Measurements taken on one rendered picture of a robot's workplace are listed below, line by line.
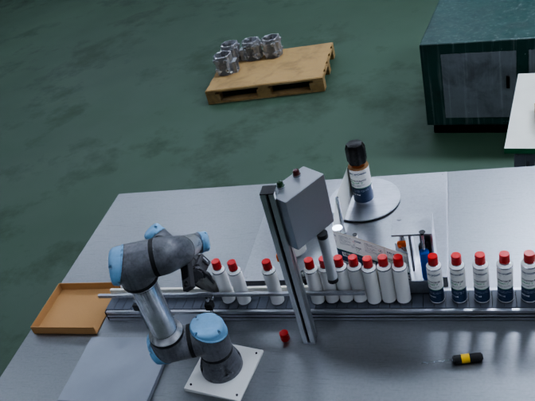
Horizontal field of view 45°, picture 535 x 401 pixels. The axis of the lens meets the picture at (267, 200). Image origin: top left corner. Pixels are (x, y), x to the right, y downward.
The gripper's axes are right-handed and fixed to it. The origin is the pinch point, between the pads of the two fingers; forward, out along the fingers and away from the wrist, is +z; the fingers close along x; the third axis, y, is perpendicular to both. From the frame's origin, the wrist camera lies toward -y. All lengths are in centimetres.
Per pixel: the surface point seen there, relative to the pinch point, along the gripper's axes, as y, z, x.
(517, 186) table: 71, 66, -94
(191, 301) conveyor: 0.6, -1.3, 13.2
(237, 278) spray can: -1.9, -1.6, -14.8
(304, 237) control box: -15, -10, -59
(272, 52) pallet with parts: 395, 24, 105
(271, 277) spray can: -2.0, 4.9, -26.4
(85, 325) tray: -8, -20, 56
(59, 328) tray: -13, -27, 62
